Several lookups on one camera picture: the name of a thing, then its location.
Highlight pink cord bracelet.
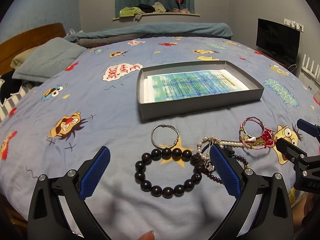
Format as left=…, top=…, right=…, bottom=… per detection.
left=239, top=119, right=276, bottom=151

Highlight small dark garnet bracelet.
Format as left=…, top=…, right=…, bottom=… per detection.
left=199, top=154, right=250, bottom=185

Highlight blue bead bracelet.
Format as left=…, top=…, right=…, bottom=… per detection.
left=222, top=146, right=249, bottom=168

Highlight white pearl bracelet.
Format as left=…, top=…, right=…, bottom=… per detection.
left=196, top=135, right=245, bottom=172

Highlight large dark bead bracelet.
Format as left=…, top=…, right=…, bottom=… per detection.
left=134, top=147, right=203, bottom=199

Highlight thin silver bangle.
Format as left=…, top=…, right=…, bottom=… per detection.
left=240, top=116, right=265, bottom=138
left=150, top=124, right=180, bottom=150

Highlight red bead gold charm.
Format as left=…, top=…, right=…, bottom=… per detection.
left=250, top=130, right=275, bottom=150

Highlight person's right hand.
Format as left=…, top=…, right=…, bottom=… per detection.
left=292, top=193, right=314, bottom=228

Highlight person's thumb tip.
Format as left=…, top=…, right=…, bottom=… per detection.
left=138, top=230, right=155, bottom=240

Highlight white wifi router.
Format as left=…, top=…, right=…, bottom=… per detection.
left=301, top=54, right=320, bottom=81

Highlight wooden tv stand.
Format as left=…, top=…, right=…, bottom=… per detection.
left=257, top=49, right=291, bottom=69

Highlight black flat television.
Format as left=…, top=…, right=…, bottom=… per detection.
left=256, top=18, right=300, bottom=65

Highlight blue cartoon bedspread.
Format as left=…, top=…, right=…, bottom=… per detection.
left=1, top=37, right=319, bottom=239

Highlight black white striped pillow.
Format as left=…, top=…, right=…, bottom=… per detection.
left=0, top=71, right=33, bottom=121

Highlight teal folded blanket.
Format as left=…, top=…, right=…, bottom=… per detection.
left=65, top=22, right=233, bottom=43

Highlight grey shallow cardboard box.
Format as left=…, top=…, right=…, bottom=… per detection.
left=136, top=61, right=264, bottom=120

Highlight grey blue pillow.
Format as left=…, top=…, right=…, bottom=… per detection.
left=12, top=37, right=86, bottom=83

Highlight blue green printed paper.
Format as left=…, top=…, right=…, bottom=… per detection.
left=143, top=69, right=249, bottom=103

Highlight olive green pillow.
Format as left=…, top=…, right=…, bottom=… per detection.
left=10, top=47, right=37, bottom=69

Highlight wooden headboard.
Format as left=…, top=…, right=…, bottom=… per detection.
left=0, top=23, right=66, bottom=75

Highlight grey folded blanket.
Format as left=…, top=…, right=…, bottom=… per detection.
left=75, top=33, right=161, bottom=49

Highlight pink cloth on sill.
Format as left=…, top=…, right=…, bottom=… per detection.
left=172, top=8, right=190, bottom=14

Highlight beige cloth on sill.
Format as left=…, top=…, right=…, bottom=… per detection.
left=153, top=2, right=167, bottom=13

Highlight wooden window sill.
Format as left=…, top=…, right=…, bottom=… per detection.
left=112, top=12, right=200, bottom=22

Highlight black cloth on sill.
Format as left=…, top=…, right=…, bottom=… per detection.
left=137, top=4, right=156, bottom=14

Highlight green cloth on sill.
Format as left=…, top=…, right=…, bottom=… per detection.
left=119, top=7, right=143, bottom=18

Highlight white wall hooks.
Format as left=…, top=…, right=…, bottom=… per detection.
left=284, top=18, right=304, bottom=32

